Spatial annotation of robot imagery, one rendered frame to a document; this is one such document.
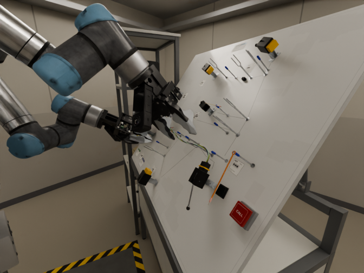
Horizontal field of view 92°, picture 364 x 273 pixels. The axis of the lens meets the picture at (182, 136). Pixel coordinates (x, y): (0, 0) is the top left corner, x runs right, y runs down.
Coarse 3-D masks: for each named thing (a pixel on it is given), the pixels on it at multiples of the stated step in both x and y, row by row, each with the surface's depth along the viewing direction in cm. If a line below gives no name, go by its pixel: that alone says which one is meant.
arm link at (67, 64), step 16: (64, 48) 32; (80, 48) 33; (96, 48) 34; (48, 64) 30; (64, 64) 31; (80, 64) 33; (96, 64) 35; (48, 80) 31; (64, 80) 32; (80, 80) 34
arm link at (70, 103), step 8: (56, 96) 58; (64, 96) 59; (72, 96) 62; (56, 104) 58; (64, 104) 59; (72, 104) 60; (80, 104) 61; (88, 104) 63; (56, 112) 60; (64, 112) 59; (72, 112) 60; (80, 112) 60; (64, 120) 60; (72, 120) 61; (80, 120) 62
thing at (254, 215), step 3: (243, 201) 52; (246, 204) 51; (249, 207) 49; (252, 210) 48; (252, 213) 47; (255, 213) 47; (252, 216) 47; (255, 216) 47; (249, 219) 47; (252, 219) 47; (255, 219) 48; (246, 222) 48; (249, 222) 47; (252, 222) 47; (246, 225) 47; (249, 225) 47; (243, 228) 47; (246, 228) 47; (249, 228) 47
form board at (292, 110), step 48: (288, 48) 69; (336, 48) 54; (192, 96) 114; (240, 96) 77; (288, 96) 58; (336, 96) 47; (144, 144) 139; (240, 144) 64; (288, 144) 51; (192, 192) 71; (240, 192) 55; (288, 192) 45; (192, 240) 60; (240, 240) 48
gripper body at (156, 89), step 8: (152, 64) 45; (152, 72) 42; (136, 80) 40; (144, 80) 40; (152, 80) 44; (160, 80) 46; (152, 88) 44; (160, 88) 46; (168, 88) 45; (176, 88) 48; (152, 96) 43; (160, 96) 43; (168, 96) 46; (176, 96) 47; (152, 104) 44; (160, 104) 43; (152, 112) 46; (160, 112) 45; (168, 112) 44
